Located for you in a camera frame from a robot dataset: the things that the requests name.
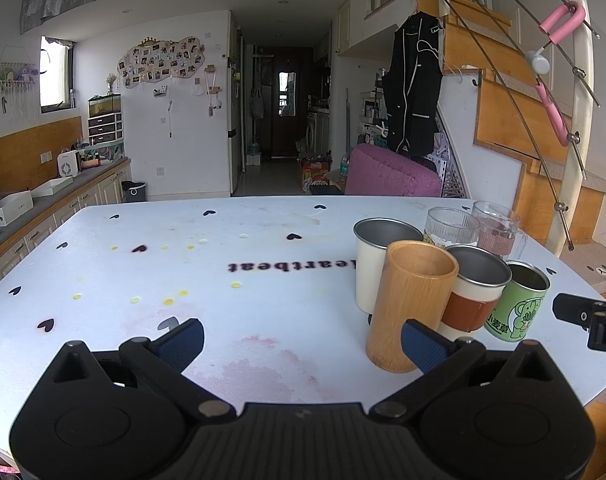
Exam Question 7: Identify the white wall rack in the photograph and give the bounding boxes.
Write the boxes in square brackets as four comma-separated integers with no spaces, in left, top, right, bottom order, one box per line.
[0,60,38,116]

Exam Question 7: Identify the purple armchair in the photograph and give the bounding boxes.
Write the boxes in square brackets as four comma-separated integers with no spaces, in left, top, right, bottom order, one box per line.
[344,143,443,198]

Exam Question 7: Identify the colourful cardboard box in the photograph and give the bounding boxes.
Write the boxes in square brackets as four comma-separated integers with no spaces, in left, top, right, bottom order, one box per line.
[301,155,333,193]

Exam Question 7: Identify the cloud shaped photo board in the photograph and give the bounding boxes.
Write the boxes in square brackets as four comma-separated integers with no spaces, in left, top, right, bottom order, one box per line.
[118,36,206,90]

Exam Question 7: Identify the white pegboard panel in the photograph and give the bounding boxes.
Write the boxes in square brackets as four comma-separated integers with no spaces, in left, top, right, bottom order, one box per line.
[418,110,469,198]

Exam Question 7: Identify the bear face rug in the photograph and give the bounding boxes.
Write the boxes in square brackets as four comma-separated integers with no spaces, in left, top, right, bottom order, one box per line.
[558,237,606,293]

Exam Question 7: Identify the bamboo cup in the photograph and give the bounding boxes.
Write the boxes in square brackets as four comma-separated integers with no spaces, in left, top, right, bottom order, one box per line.
[365,240,460,374]

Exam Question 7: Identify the white stair railing post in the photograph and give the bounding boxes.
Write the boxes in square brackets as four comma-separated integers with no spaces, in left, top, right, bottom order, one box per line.
[547,0,596,256]

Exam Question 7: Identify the green cartoon print cup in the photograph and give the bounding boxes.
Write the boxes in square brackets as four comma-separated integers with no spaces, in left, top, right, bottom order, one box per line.
[483,261,551,343]

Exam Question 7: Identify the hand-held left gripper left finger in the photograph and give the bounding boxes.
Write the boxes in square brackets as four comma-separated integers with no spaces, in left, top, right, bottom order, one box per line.
[47,318,236,428]

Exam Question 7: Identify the clear drawer organiser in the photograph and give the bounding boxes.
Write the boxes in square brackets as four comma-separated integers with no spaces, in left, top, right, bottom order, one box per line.
[88,113,124,145]

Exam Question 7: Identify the wooden staircase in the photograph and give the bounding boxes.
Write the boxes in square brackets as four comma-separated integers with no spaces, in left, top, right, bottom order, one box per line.
[418,0,606,241]

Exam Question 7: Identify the window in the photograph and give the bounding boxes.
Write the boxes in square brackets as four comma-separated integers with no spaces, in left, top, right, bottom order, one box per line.
[39,36,76,114]

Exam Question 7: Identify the brown sleeve metal cup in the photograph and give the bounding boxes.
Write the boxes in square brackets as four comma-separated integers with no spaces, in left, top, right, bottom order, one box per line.
[437,245,513,343]

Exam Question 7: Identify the black trash bin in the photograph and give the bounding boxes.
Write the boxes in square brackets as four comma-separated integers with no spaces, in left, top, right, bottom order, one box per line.
[121,181,147,204]

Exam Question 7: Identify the ribbed clear glass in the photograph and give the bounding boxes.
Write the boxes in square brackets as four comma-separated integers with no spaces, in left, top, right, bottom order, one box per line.
[423,207,480,248]

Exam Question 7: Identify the white cardboard box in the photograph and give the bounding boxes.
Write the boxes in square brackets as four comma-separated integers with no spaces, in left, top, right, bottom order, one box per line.
[0,191,34,227]

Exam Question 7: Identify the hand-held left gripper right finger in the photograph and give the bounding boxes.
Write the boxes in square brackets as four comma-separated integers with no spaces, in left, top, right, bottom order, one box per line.
[369,321,566,423]

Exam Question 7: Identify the pink sleeve glass mug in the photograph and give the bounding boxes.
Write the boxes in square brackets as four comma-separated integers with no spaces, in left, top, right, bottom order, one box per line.
[470,200,528,261]

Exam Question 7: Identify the glass fish tank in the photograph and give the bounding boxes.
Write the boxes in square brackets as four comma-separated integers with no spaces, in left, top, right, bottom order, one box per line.
[88,94,122,118]

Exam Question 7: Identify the heart print table cover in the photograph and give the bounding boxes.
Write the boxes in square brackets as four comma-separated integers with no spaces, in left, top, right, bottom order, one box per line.
[0,195,606,466]

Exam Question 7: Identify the dark wooden door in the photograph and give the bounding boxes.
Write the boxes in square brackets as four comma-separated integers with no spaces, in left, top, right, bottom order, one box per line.
[273,47,315,158]

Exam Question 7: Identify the kitchen counter cabinets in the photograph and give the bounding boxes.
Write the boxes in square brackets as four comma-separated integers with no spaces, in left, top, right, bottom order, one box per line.
[0,157,132,286]

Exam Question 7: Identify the pink thigh exerciser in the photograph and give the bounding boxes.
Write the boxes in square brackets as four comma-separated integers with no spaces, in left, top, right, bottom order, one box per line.
[524,2,586,147]

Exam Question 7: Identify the washing machine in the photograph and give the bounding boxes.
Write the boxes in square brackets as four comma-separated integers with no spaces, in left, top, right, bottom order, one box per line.
[305,111,331,156]

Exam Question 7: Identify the flat white box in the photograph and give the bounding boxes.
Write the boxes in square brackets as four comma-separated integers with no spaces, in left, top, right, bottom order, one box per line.
[31,177,74,198]

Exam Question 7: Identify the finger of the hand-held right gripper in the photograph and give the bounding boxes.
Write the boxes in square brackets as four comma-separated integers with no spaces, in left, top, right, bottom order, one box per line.
[553,293,606,353]

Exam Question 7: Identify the white metal cup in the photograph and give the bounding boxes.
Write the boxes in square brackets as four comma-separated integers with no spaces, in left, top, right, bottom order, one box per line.
[353,218,424,313]

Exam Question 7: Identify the black hanging jacket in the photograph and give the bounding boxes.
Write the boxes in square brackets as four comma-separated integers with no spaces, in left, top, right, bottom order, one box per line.
[381,11,444,155]

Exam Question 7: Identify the small white appliance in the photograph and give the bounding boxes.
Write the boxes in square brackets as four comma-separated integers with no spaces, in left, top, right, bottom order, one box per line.
[57,151,82,177]

